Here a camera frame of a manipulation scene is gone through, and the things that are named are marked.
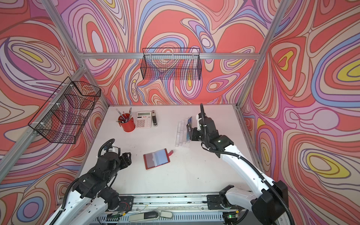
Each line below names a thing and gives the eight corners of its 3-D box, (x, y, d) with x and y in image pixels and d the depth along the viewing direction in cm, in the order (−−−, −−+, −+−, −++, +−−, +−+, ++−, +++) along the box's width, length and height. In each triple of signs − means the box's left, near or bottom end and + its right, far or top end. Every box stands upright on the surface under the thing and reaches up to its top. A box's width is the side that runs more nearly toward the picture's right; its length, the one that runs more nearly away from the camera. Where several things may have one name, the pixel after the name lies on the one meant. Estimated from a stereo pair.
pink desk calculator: (134, 129, 108) (133, 125, 104) (138, 114, 118) (137, 110, 114) (151, 129, 108) (150, 125, 104) (153, 114, 118) (152, 110, 114)
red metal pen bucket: (122, 134, 104) (115, 121, 92) (126, 124, 111) (119, 111, 98) (133, 134, 104) (127, 121, 92) (136, 124, 111) (131, 111, 98)
